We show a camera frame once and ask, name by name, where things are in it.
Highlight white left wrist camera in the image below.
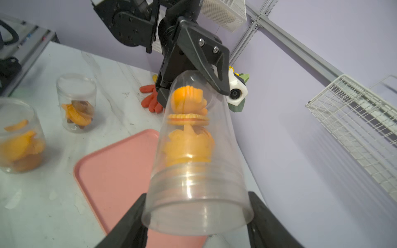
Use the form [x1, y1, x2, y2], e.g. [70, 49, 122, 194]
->
[227, 67, 248, 106]

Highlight white wire wall basket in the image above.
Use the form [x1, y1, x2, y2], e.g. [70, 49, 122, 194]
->
[306, 74, 397, 200]

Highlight clear plastic cookie jar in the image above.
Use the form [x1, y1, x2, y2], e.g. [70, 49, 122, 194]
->
[142, 71, 254, 236]

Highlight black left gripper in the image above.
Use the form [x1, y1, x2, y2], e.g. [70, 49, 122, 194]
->
[156, 15, 230, 108]

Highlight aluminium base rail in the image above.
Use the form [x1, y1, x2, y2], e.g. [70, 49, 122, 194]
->
[1, 14, 59, 97]

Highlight yellow sunflower bouquet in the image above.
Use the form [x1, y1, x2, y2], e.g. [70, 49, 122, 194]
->
[227, 66, 250, 113]

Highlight white mesh wall basket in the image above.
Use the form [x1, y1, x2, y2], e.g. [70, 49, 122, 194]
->
[201, 0, 247, 33]

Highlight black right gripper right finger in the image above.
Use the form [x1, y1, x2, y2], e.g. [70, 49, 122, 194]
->
[247, 191, 303, 248]

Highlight orange cookies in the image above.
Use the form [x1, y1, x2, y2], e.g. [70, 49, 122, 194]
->
[162, 85, 215, 166]

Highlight aluminium frame profile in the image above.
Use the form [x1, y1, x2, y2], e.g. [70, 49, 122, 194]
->
[230, 1, 343, 86]

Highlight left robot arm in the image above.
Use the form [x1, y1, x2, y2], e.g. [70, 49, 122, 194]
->
[92, 0, 231, 106]

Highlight red rubber glove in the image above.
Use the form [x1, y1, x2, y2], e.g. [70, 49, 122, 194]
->
[140, 84, 163, 114]

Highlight pink plastic tray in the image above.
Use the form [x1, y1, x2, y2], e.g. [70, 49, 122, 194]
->
[73, 129, 208, 248]

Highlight clear jar with orange cookies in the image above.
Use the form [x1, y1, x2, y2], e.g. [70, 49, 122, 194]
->
[1, 97, 46, 173]

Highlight clear jar with brown cookies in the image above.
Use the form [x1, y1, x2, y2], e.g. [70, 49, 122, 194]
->
[56, 73, 97, 133]

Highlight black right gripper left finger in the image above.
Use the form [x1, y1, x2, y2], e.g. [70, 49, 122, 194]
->
[95, 193, 147, 248]

